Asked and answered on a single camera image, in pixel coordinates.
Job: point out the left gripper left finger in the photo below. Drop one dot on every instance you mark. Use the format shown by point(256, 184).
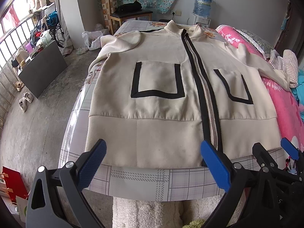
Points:
point(44, 208)

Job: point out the white fluffy rug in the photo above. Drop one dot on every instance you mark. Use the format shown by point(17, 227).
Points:
point(136, 213)

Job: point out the cream zip jacket black trim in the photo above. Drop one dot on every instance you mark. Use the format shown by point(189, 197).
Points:
point(161, 93)

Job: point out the pink floral blanket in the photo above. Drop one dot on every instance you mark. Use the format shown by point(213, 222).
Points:
point(288, 113)

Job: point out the white water dispenser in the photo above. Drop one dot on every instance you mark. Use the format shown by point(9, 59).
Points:
point(201, 21)

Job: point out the checked pink white cloth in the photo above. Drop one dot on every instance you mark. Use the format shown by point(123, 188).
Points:
point(287, 63)

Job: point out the beige shoe pair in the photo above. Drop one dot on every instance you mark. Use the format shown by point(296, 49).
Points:
point(27, 98)

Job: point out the wooden chair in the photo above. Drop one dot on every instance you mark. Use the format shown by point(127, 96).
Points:
point(120, 18)

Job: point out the black bag on chair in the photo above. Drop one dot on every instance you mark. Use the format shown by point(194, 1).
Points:
point(129, 8)

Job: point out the dark grey board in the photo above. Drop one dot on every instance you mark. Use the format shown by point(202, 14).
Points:
point(43, 69)

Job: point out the white plastic bag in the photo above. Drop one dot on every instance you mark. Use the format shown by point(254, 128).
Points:
point(92, 39)

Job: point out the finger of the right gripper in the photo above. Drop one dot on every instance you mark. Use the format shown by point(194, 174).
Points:
point(289, 148)
point(263, 158)

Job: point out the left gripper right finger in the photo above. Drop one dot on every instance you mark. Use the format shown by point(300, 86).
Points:
point(233, 178)

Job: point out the blue child jacket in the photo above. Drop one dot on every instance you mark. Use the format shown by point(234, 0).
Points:
point(298, 93)

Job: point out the bicycle wheel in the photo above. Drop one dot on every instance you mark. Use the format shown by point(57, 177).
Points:
point(59, 36)

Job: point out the blue water bottle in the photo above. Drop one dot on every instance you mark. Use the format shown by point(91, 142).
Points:
point(202, 8)

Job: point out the lace trimmed grey pillow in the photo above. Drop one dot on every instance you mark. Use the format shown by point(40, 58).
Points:
point(260, 44)

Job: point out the wall power socket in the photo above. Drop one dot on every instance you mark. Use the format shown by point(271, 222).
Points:
point(176, 12)

